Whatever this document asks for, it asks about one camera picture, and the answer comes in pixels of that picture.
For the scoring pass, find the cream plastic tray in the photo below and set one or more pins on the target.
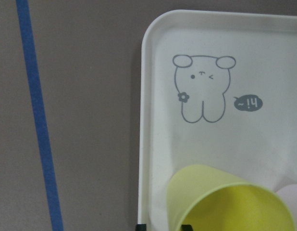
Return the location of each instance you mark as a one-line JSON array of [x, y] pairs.
[[218, 89]]

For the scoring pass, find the yellow plastic cup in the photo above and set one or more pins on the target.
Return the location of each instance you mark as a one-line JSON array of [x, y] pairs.
[[213, 200]]

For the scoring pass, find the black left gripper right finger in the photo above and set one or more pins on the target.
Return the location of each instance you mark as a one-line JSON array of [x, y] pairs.
[[186, 227]]

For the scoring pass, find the pink plastic cup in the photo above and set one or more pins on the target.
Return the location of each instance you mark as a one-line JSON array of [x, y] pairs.
[[289, 195]]

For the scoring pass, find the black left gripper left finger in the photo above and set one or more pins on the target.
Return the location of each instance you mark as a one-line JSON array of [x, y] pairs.
[[140, 227]]

